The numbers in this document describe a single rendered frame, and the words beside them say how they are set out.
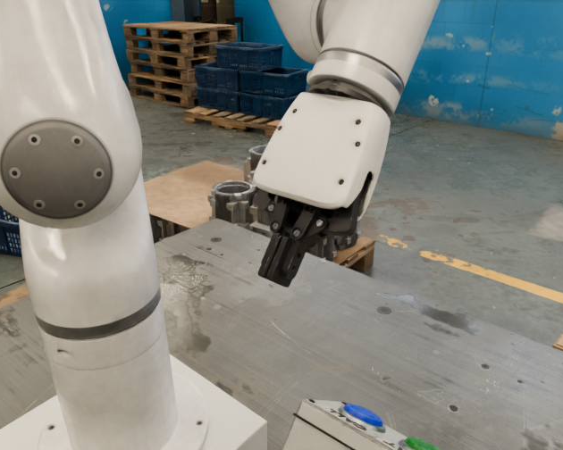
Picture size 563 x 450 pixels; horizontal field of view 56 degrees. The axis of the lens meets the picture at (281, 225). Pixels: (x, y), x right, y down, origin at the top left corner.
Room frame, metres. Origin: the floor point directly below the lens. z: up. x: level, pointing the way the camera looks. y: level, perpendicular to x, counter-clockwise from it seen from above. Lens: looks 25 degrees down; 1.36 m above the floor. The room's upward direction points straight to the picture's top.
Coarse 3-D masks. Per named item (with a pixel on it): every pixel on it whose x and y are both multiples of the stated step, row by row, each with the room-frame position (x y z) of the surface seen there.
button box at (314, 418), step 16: (304, 400) 0.29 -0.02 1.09; (320, 400) 0.31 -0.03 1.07; (304, 416) 0.28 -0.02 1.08; (320, 416) 0.28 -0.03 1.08; (336, 416) 0.28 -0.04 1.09; (352, 416) 0.28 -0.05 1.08; (304, 432) 0.28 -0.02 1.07; (320, 432) 0.27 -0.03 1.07; (336, 432) 0.27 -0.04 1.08; (352, 432) 0.26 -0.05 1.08; (368, 432) 0.26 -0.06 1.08; (384, 432) 0.28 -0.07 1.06; (288, 448) 0.27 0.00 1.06; (304, 448) 0.27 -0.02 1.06; (320, 448) 0.26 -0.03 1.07; (336, 448) 0.26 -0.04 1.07; (352, 448) 0.26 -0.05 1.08; (368, 448) 0.25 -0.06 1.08; (384, 448) 0.25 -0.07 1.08; (400, 448) 0.25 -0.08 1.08
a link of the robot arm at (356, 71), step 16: (320, 64) 0.48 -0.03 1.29; (336, 64) 0.46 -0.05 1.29; (352, 64) 0.46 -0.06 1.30; (368, 64) 0.46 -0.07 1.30; (320, 80) 0.48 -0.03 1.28; (336, 80) 0.47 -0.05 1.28; (352, 80) 0.45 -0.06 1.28; (368, 80) 0.45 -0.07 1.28; (384, 80) 0.46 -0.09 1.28; (368, 96) 0.46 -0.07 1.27; (384, 96) 0.45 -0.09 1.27; (400, 96) 0.48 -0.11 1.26
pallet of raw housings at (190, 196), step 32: (256, 160) 2.64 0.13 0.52; (160, 192) 2.60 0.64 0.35; (192, 192) 2.60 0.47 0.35; (224, 192) 2.20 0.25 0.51; (256, 192) 2.29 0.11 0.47; (160, 224) 2.32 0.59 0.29; (192, 224) 2.19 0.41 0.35; (256, 224) 1.93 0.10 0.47; (320, 256) 2.13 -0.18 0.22; (352, 256) 2.27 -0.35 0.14
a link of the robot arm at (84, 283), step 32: (32, 224) 0.45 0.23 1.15; (96, 224) 0.45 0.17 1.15; (128, 224) 0.46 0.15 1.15; (32, 256) 0.42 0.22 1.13; (64, 256) 0.41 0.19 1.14; (96, 256) 0.41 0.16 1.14; (128, 256) 0.43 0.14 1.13; (32, 288) 0.40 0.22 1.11; (64, 288) 0.39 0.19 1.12; (96, 288) 0.39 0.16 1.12; (128, 288) 0.41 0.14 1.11; (160, 288) 0.47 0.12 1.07; (64, 320) 0.39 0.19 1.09; (96, 320) 0.39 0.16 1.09; (128, 320) 0.41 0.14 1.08
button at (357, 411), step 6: (348, 408) 0.29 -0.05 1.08; (354, 408) 0.29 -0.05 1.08; (360, 408) 0.30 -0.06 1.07; (354, 414) 0.29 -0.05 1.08; (360, 414) 0.29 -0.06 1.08; (366, 414) 0.29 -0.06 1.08; (372, 414) 0.29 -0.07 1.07; (366, 420) 0.28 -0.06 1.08; (372, 420) 0.28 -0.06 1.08; (378, 420) 0.29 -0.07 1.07; (378, 426) 0.28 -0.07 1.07
